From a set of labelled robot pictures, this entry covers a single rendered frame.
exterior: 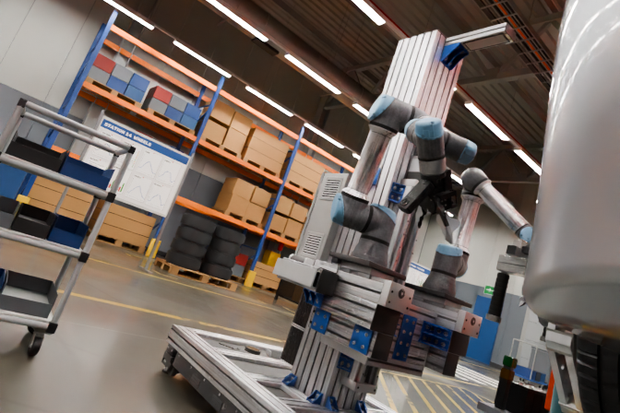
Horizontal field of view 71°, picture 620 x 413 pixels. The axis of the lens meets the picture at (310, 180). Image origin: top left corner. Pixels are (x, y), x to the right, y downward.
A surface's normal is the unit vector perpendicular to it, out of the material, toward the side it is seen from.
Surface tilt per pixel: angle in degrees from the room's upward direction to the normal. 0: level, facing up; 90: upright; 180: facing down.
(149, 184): 90
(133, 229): 90
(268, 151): 90
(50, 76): 90
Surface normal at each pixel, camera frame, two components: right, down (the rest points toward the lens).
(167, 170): 0.61, 0.03
